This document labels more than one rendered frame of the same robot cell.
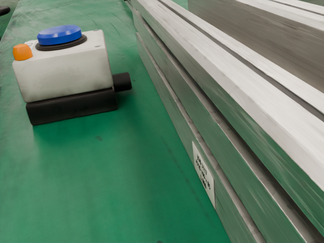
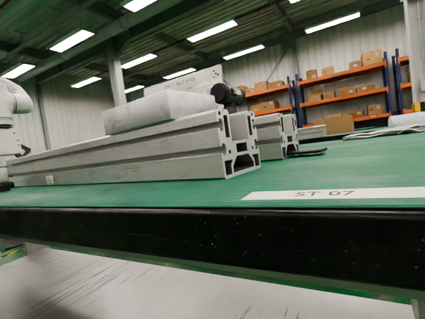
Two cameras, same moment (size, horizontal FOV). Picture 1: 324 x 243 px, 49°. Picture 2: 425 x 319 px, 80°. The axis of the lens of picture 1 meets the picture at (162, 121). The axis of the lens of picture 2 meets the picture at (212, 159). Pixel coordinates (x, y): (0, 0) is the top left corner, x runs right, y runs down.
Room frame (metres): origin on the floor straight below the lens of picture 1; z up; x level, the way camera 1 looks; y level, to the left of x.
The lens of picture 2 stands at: (-0.53, 0.14, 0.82)
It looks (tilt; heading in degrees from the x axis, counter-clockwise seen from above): 3 degrees down; 314
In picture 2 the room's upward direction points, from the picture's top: 8 degrees counter-clockwise
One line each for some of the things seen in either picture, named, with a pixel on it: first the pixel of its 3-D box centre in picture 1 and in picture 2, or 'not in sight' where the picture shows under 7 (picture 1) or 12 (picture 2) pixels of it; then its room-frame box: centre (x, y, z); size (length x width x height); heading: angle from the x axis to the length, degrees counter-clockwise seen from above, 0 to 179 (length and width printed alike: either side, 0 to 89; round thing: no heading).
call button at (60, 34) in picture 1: (60, 39); not in sight; (0.33, 0.08, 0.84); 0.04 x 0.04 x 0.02
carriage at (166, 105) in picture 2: not in sight; (160, 123); (-0.18, -0.11, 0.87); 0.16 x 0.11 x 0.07; 7
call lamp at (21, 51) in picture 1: (21, 50); not in sight; (0.30, 0.11, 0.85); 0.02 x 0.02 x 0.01
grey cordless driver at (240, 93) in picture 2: not in sight; (236, 121); (-0.03, -0.51, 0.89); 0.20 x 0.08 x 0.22; 103
